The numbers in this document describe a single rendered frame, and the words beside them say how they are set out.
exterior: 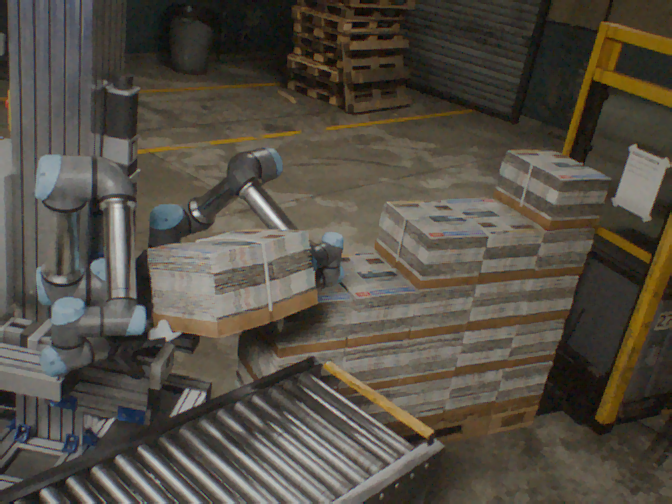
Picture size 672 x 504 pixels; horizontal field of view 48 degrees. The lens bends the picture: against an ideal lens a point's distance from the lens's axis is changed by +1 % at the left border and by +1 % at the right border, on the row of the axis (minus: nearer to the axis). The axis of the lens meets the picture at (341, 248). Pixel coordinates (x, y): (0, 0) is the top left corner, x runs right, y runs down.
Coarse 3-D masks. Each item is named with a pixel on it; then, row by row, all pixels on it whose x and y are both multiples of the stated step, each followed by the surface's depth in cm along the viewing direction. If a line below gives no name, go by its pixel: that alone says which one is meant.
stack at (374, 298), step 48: (336, 288) 285; (384, 288) 292; (480, 288) 310; (240, 336) 309; (288, 336) 275; (336, 336) 285; (432, 336) 310; (480, 336) 323; (240, 384) 315; (336, 384) 296; (432, 384) 323; (480, 384) 337; (480, 432) 353
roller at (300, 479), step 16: (224, 416) 211; (240, 432) 206; (256, 432) 206; (256, 448) 202; (272, 448) 201; (272, 464) 198; (288, 464) 196; (288, 480) 195; (304, 480) 192; (320, 496) 188
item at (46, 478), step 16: (288, 368) 236; (304, 368) 238; (320, 368) 243; (256, 384) 226; (272, 384) 227; (208, 400) 215; (224, 400) 216; (176, 416) 207; (192, 416) 208; (144, 432) 199; (160, 432) 200; (176, 432) 203; (96, 448) 190; (112, 448) 191; (128, 448) 192; (64, 464) 184; (80, 464) 184; (96, 464) 186; (32, 480) 177; (48, 480) 178; (64, 480) 180; (0, 496) 172; (16, 496) 172; (32, 496) 175
